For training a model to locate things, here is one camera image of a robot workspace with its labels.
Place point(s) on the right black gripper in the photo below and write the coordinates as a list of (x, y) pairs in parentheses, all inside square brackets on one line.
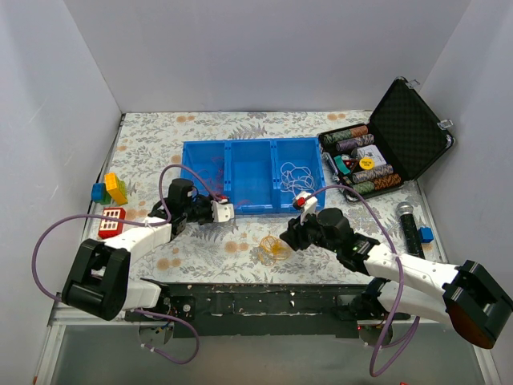
[(297, 234)]

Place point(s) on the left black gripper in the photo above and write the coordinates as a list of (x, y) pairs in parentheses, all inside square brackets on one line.
[(207, 214)]

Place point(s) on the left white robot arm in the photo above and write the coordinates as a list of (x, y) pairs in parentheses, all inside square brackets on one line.
[(99, 282)]

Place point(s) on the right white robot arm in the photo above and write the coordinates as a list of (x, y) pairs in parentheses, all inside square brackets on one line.
[(465, 296)]

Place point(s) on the left blue bin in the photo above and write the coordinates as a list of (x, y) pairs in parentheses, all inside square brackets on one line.
[(208, 166)]

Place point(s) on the blue bin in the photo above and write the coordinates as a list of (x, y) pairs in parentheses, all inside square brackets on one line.
[(298, 168), (208, 166), (249, 177)]

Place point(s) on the middle blue bin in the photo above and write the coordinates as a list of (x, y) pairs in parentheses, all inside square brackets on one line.
[(249, 177)]

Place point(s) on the right blue bin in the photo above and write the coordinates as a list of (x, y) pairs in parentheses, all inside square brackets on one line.
[(298, 168)]

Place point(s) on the colourful block stack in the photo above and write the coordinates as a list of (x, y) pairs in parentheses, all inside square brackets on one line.
[(112, 189)]

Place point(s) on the red white window block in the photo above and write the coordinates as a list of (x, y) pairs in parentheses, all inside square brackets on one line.
[(109, 227)]

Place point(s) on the yellow dealer chip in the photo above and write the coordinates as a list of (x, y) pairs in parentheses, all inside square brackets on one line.
[(366, 163)]

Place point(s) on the black microphone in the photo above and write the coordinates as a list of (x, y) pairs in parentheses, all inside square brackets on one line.
[(405, 212)]

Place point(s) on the small blue block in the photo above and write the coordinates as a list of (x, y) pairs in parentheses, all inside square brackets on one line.
[(426, 235)]

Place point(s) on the black poker chip case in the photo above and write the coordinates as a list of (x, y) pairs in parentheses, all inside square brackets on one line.
[(403, 136)]

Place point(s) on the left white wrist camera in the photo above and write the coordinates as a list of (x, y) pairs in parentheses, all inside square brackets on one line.
[(222, 210)]

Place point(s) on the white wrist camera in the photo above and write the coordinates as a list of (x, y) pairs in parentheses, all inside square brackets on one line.
[(305, 203), (222, 210)]

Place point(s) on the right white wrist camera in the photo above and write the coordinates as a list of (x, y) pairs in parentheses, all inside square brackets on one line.
[(305, 203)]

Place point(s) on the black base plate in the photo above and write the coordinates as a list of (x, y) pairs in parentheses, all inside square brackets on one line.
[(267, 309)]

